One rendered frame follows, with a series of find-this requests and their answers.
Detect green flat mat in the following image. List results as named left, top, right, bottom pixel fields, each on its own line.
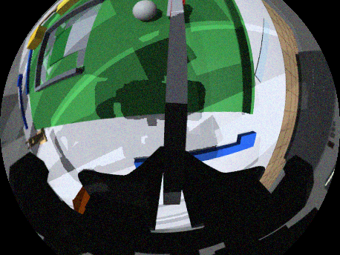
left=29, top=0, right=244, bottom=130

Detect white golf ball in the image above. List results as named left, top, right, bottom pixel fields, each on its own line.
left=132, top=0, right=157, bottom=21

